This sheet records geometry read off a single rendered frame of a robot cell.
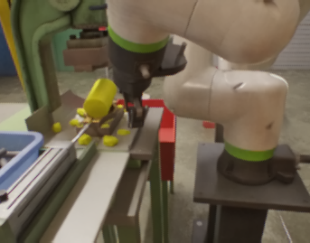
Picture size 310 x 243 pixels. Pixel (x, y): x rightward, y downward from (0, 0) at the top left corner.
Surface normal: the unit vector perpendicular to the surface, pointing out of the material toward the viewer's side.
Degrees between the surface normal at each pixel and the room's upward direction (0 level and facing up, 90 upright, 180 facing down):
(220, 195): 0
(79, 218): 0
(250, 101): 88
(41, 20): 90
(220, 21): 102
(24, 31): 90
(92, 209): 0
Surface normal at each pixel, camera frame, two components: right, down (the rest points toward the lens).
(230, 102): -0.47, 0.27
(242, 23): -0.38, 0.48
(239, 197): -0.04, -0.91
